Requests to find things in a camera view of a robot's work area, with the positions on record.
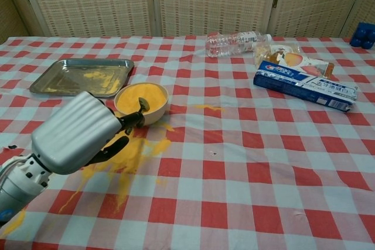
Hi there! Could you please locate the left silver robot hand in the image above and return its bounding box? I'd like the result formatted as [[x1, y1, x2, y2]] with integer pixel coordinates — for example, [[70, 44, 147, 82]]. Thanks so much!
[[30, 91, 146, 175]]

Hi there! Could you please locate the black spoon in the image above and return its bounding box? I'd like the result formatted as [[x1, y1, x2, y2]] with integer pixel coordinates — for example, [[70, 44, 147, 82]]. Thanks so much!
[[133, 97, 151, 119]]

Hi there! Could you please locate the stainless steel tray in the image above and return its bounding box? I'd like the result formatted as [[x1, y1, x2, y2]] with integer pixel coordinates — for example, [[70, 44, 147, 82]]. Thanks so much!
[[29, 59, 135, 100]]

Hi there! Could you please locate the off-white bowl of yellow powder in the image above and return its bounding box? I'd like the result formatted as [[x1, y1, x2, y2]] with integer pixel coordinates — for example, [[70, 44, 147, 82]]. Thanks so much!
[[114, 82, 169, 126]]

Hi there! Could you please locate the spilled yellow powder pile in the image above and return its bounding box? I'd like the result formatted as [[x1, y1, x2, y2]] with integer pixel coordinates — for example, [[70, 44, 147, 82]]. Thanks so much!
[[58, 112, 176, 214]]

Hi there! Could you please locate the small yellow powder patch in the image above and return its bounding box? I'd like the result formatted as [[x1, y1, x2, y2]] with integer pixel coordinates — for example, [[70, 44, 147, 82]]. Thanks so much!
[[0, 208, 26, 238], [194, 104, 225, 114]]

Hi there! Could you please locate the clear plastic water bottle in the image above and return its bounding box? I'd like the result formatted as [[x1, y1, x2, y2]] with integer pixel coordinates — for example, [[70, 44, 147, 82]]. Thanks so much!
[[204, 30, 272, 59]]

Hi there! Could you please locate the blue toothpaste box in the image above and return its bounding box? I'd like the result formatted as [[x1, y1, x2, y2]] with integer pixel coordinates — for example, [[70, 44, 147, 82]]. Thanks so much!
[[253, 60, 359, 113]]

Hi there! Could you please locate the clear snack packet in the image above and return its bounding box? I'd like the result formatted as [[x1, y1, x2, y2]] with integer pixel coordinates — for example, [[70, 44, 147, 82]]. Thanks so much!
[[253, 42, 336, 79]]

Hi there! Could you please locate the blue plastic toy block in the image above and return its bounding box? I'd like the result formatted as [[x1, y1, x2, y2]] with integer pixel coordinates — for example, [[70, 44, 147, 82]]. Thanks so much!
[[350, 22, 375, 50]]

